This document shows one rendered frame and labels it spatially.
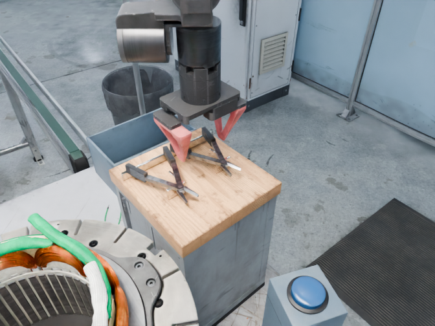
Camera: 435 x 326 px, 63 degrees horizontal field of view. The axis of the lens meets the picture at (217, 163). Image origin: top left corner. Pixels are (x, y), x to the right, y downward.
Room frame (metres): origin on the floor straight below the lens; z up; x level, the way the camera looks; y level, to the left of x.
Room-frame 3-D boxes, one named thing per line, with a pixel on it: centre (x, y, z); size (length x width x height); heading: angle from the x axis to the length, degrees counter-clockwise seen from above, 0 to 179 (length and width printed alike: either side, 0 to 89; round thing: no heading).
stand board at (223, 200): (0.42, 0.04, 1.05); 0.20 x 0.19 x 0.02; 40
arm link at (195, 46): (0.45, 0.03, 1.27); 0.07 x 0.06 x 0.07; 91
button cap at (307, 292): (0.23, -0.11, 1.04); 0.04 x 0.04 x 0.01
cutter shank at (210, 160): (0.43, 0.02, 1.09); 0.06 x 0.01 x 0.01; 66
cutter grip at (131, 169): (0.40, 0.12, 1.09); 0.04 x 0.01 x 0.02; 55
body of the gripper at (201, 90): (0.46, 0.02, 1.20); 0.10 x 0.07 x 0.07; 131
